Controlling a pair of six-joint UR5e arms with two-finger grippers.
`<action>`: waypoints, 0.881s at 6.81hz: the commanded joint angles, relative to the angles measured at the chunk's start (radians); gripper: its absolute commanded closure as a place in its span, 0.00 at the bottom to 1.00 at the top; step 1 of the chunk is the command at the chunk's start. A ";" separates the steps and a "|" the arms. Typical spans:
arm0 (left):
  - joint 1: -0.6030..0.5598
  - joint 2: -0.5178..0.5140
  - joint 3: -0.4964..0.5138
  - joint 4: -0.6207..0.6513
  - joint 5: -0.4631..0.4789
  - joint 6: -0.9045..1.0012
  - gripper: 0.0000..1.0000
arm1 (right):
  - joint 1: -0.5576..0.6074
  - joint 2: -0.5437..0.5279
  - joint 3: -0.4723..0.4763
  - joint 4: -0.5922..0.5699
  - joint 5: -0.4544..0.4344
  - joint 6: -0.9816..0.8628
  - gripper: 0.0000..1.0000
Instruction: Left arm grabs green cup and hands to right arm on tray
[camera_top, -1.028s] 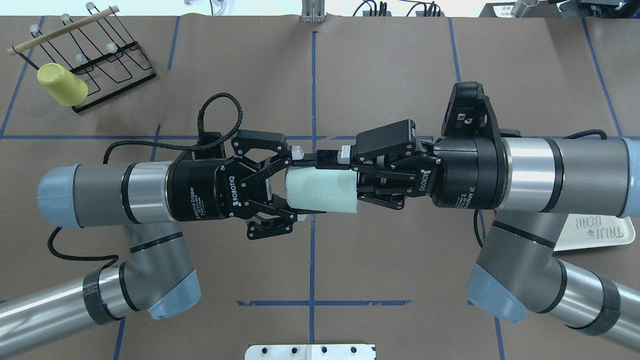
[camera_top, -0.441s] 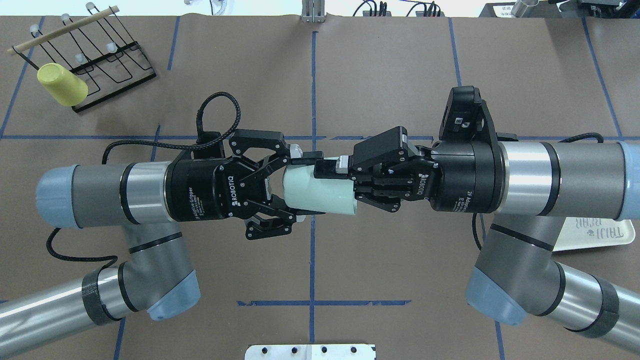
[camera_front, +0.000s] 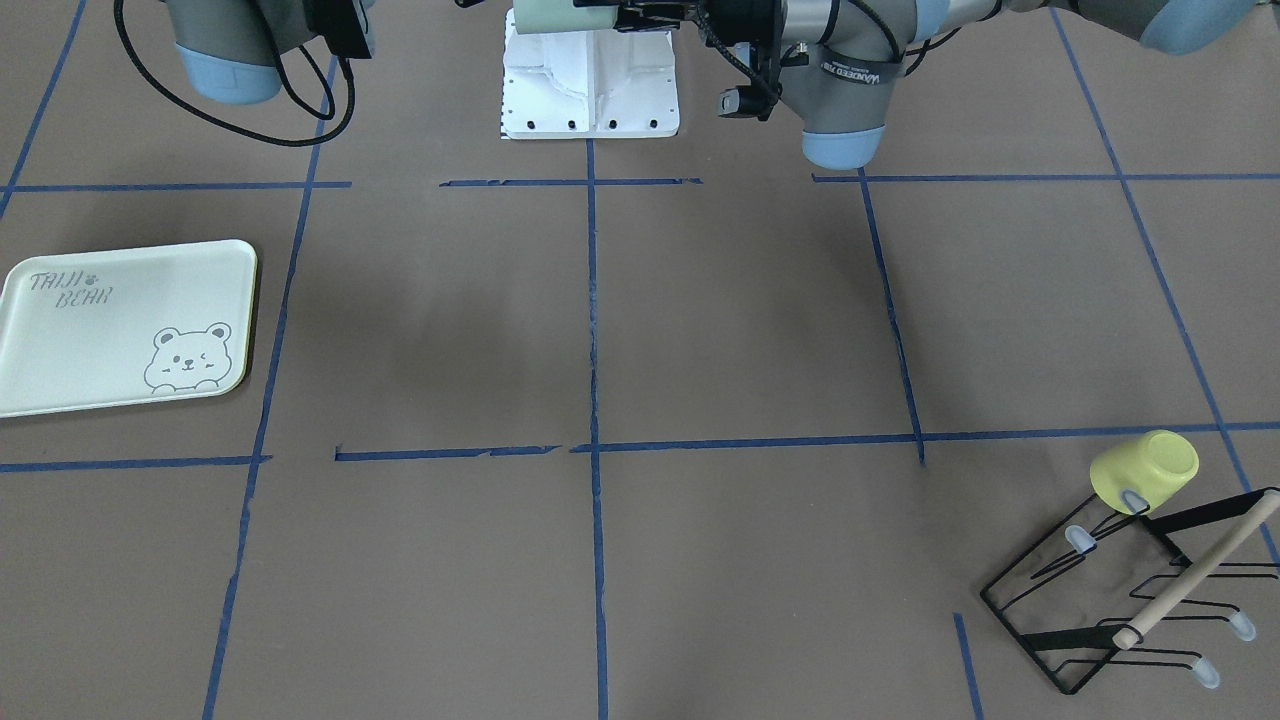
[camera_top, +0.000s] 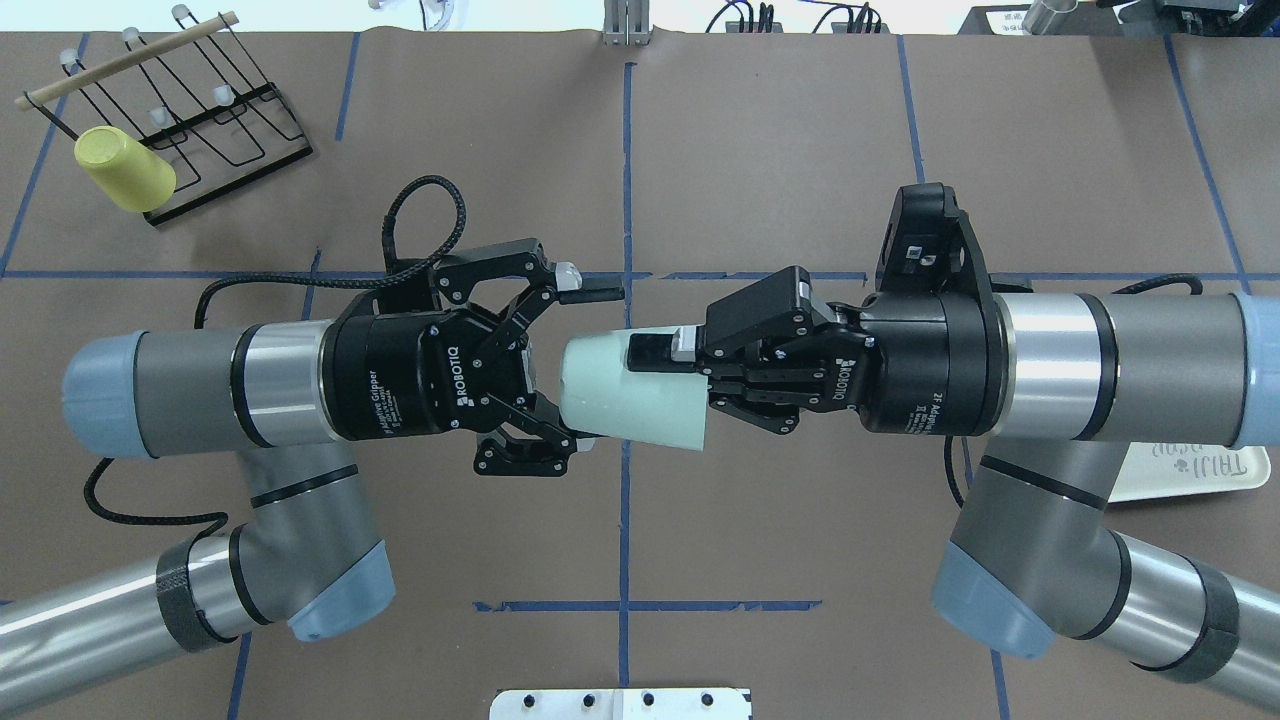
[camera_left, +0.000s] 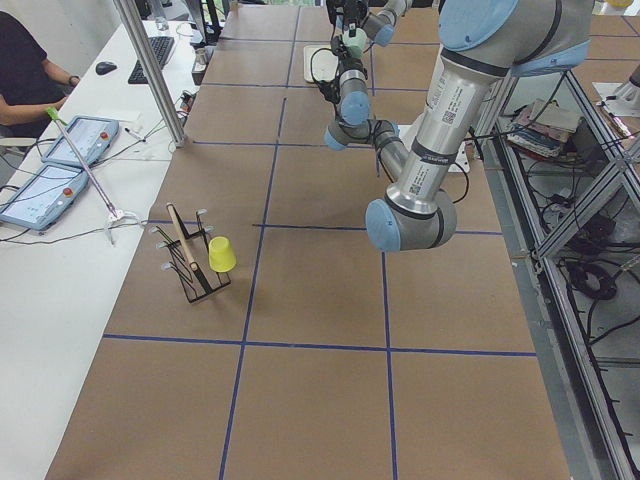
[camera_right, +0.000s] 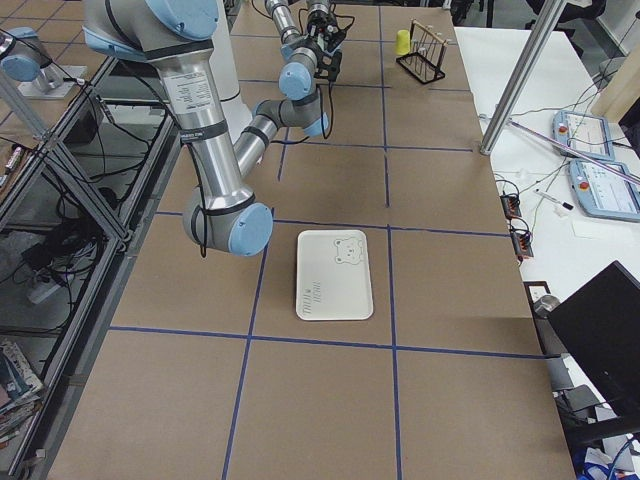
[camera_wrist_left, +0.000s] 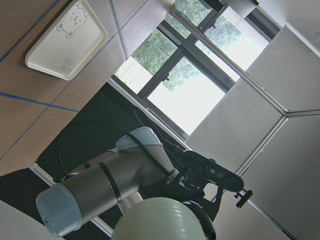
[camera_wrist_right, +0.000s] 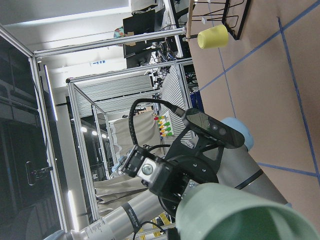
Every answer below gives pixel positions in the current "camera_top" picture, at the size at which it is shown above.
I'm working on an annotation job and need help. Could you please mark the white bear print tray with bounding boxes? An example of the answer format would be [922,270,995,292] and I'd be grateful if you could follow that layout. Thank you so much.
[1110,443,1272,503]

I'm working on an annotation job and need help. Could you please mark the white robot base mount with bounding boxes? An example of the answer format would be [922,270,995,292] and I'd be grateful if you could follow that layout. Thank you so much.
[488,687,754,719]

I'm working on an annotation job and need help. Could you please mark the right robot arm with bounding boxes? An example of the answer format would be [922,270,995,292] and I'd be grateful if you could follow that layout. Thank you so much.
[622,266,1277,710]

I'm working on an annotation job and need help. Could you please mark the pale green cup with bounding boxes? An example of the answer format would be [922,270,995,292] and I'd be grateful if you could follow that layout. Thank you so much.
[559,325,708,451]

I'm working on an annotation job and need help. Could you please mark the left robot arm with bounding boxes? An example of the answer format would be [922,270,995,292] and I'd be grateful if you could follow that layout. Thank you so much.
[3,238,625,717]

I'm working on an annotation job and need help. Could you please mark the aluminium frame post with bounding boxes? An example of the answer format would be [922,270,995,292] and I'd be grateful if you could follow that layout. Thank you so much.
[602,0,653,46]

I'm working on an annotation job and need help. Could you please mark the yellow cup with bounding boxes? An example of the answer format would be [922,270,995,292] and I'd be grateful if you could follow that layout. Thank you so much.
[74,126,177,213]

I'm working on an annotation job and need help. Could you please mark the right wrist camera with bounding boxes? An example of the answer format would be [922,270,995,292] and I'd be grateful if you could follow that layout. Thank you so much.
[876,183,992,297]

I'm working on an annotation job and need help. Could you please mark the wooden dowel rod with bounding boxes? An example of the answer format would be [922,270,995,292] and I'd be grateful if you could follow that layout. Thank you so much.
[14,12,241,111]

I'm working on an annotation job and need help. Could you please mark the black wire cup rack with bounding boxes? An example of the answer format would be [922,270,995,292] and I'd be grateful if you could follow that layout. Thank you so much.
[27,4,314,225]

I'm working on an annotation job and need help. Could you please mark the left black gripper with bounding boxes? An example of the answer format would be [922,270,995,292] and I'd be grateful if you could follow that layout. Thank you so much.
[320,238,626,477]

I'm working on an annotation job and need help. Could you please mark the metal can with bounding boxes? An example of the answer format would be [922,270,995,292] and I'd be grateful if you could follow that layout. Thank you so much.
[1021,0,1080,36]

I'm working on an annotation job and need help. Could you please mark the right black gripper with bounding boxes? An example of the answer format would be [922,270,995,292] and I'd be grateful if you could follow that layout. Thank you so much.
[626,266,1004,436]

